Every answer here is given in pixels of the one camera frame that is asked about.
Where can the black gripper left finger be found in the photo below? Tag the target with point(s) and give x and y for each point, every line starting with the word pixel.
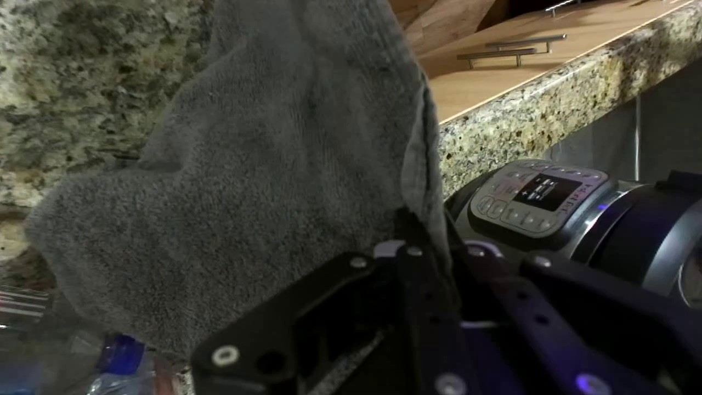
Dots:
pixel 335 333

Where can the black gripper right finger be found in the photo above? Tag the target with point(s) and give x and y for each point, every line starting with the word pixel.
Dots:
pixel 549 329

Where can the grey towel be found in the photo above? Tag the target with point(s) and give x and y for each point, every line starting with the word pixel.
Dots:
pixel 303 135

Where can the black pressure cooker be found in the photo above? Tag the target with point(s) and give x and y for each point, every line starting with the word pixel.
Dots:
pixel 641 234

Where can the water bottle blue label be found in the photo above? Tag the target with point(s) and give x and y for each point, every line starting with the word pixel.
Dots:
pixel 123 369

